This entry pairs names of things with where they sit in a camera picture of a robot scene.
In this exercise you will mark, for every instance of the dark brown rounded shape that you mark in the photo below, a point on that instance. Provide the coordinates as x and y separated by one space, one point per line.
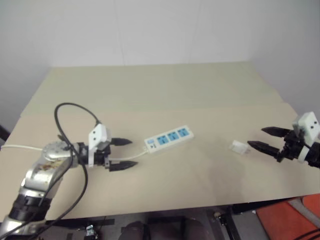
133 231

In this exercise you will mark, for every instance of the black table frame bar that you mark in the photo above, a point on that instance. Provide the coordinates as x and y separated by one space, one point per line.
260 206

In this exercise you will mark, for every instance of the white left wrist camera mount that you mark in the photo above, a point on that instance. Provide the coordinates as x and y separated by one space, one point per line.
98 134

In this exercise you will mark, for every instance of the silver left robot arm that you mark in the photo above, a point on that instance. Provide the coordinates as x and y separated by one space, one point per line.
47 160

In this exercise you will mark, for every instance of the white plug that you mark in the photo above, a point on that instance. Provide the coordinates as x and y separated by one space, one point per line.
237 147

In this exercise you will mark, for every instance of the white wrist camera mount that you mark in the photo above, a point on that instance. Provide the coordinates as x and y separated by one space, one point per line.
98 134
308 125

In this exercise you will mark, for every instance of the white power strip blue sockets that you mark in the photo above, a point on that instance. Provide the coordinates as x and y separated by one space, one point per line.
172 137

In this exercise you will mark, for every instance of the black slanted bar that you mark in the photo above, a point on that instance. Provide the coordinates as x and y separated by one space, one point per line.
3 132

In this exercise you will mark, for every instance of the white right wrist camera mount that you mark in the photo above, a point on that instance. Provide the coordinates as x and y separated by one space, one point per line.
308 125

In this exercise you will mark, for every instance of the orange box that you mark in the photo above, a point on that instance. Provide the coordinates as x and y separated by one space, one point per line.
280 220

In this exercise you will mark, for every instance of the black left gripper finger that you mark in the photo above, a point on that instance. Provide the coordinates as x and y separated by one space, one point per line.
123 165
121 141

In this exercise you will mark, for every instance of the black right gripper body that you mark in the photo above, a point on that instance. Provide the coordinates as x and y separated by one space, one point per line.
290 148

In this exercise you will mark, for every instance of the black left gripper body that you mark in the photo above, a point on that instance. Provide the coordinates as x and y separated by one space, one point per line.
102 157

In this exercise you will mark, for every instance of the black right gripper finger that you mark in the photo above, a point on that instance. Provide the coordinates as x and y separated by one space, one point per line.
263 148
276 131

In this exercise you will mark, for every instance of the grey metal table leg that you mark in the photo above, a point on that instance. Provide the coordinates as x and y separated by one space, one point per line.
223 222

